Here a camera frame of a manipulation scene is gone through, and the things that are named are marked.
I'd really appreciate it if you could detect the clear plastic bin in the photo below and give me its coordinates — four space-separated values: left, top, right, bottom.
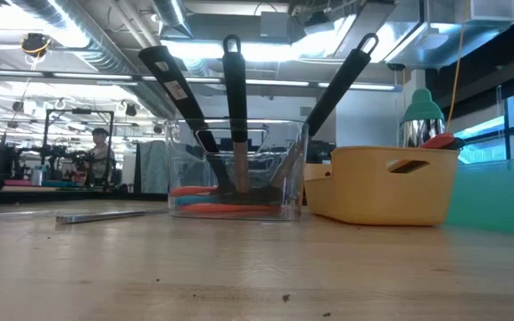
165 118 311 223

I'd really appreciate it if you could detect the grey cloth cover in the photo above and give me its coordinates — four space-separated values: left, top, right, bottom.
134 140 169 193

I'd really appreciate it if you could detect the black rack frame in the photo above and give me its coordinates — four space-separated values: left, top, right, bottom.
41 108 116 188

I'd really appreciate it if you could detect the silver spiral ventilation duct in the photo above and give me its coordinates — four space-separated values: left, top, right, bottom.
9 0 178 119

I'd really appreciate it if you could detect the black aluminium table frame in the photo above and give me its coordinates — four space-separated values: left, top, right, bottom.
0 189 169 207

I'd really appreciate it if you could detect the yellow hanging cable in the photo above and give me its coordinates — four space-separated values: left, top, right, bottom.
444 26 467 134

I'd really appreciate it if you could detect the teal plastic tray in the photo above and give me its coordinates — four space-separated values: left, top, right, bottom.
444 155 514 237

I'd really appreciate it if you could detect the person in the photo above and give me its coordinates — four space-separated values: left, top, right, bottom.
83 128 117 186

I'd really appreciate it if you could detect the black yellow ceiling reel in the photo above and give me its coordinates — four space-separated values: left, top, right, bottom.
19 31 54 59

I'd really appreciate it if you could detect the black slotted spoon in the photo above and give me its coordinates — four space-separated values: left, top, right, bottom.
138 44 234 195

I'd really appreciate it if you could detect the long orange spatula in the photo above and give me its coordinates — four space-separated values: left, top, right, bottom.
170 185 219 198

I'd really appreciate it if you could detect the yellow plastic bin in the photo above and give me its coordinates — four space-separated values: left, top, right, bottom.
303 145 460 227

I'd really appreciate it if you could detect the black spatula steel shaft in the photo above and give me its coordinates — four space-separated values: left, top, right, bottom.
278 32 379 193

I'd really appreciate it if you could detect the small orange spatula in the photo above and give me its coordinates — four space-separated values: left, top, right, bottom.
177 202 281 217

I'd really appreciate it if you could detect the teal silicone spatula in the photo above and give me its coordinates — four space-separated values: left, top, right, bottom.
172 194 225 207

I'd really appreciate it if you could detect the rectangular metal ventilation duct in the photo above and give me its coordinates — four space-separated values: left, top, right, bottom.
354 0 514 71

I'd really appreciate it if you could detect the black slotted turner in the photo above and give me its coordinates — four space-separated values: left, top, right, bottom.
221 34 250 195

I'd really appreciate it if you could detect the grey ceiling junction box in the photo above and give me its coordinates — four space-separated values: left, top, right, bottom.
259 11 292 39

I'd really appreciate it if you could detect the linear ceiling light bar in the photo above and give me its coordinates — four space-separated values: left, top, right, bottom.
0 66 403 94

